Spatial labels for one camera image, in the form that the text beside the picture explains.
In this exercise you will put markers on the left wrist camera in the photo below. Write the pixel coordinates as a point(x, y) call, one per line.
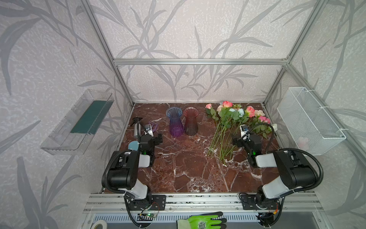
point(148, 130)

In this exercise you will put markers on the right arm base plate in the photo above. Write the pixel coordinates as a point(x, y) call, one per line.
point(257, 202)

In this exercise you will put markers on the green work glove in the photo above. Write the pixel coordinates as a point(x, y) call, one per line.
point(203, 221)

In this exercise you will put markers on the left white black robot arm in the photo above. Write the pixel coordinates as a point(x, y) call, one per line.
point(121, 173)

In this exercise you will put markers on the pink white flower bunch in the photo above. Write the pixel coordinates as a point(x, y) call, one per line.
point(259, 127)

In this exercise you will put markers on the aluminium front rail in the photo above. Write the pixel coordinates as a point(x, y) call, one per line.
point(203, 202)

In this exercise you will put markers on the aluminium cage frame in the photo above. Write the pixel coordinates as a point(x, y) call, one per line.
point(286, 63)

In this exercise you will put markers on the white tape roll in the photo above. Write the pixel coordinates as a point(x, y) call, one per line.
point(100, 224)

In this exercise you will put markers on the blue purple glass vase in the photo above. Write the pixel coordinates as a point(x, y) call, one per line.
point(176, 127)

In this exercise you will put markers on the spray bottle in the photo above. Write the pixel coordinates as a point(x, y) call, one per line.
point(136, 124)

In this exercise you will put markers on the small pink rose stem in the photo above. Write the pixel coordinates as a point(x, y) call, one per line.
point(211, 112)

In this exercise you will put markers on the purple scissors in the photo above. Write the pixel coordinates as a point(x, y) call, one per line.
point(154, 126)

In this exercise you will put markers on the green circuit board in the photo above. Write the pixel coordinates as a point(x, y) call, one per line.
point(148, 216)

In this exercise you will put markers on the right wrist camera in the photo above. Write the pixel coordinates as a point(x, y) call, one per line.
point(244, 131)

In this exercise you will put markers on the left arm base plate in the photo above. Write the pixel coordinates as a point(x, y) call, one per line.
point(153, 202)

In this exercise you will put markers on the light blue flower stem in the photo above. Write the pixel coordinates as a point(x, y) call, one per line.
point(233, 119)

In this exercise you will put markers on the pink red rose stem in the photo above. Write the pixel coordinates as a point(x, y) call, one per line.
point(227, 104)

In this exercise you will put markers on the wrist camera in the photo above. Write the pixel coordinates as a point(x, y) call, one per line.
point(244, 131)
point(148, 130)

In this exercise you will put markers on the clear plastic wall shelf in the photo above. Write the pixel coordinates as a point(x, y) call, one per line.
point(75, 132)

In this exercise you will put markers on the white wire mesh basket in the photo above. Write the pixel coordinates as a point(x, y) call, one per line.
point(310, 125)

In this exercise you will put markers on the red glass vase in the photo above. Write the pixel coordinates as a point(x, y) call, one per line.
point(191, 126)

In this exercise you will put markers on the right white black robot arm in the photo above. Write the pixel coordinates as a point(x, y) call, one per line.
point(298, 170)

